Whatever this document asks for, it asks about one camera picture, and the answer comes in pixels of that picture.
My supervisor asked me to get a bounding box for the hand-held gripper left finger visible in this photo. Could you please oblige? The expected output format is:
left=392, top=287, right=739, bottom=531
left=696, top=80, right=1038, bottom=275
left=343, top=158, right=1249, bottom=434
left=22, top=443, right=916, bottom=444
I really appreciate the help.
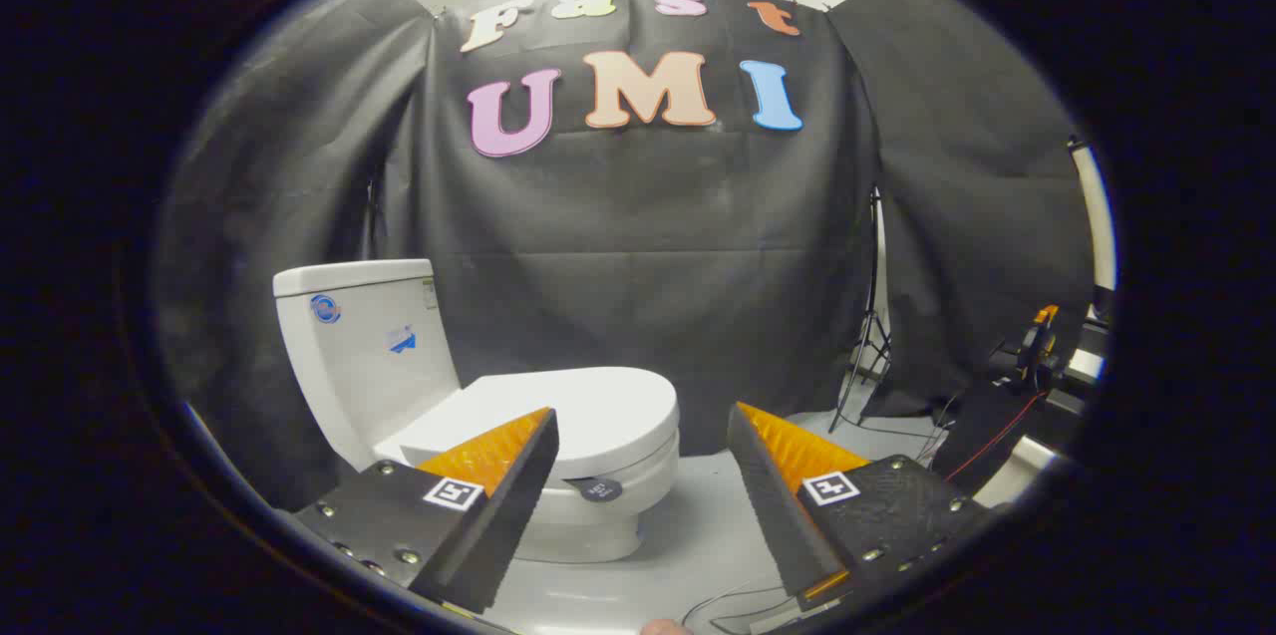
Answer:
left=294, top=407, right=560, bottom=614

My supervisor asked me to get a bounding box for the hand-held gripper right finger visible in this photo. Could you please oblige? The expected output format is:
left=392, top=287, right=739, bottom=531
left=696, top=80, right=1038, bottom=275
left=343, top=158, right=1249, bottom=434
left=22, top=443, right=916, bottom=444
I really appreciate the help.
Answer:
left=727, top=402, right=999, bottom=612

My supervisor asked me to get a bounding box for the white toilet lid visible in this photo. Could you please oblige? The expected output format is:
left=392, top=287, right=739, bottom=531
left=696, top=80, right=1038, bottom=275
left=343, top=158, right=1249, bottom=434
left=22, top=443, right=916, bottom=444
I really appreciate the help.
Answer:
left=399, top=366, right=681, bottom=482

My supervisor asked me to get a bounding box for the white toilet seat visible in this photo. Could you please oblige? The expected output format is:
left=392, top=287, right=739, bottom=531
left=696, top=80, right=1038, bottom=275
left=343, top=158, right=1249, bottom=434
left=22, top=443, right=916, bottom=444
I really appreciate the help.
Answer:
left=543, top=436, right=682, bottom=501

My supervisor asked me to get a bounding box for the white ceramic toilet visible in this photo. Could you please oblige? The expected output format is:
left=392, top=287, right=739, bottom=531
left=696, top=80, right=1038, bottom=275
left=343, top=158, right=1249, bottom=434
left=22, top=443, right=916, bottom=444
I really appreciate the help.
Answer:
left=273, top=259, right=682, bottom=564

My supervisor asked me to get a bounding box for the black tripod stand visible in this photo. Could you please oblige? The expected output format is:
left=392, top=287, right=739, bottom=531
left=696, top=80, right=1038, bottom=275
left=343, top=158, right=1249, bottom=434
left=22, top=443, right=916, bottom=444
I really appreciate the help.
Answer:
left=829, top=186, right=894, bottom=433

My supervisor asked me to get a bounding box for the black backdrop cloth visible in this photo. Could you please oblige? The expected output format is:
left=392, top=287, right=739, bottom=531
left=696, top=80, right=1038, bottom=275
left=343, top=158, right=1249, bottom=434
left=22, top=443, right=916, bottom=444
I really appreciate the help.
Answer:
left=155, top=0, right=1098, bottom=516

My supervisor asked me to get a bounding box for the orange and black device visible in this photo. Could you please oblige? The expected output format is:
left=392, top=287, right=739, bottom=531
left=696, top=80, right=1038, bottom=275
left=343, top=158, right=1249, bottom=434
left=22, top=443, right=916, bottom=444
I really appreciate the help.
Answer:
left=992, top=305, right=1064, bottom=389

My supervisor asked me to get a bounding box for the grey floor cable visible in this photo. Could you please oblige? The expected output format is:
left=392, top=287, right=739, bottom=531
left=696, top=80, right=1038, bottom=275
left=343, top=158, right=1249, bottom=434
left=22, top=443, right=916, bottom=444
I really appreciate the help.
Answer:
left=683, top=579, right=798, bottom=632

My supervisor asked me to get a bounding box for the red cable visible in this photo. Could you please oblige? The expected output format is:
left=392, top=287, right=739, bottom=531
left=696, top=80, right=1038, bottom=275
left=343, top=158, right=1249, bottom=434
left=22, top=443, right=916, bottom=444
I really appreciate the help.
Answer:
left=945, top=390, right=1048, bottom=482

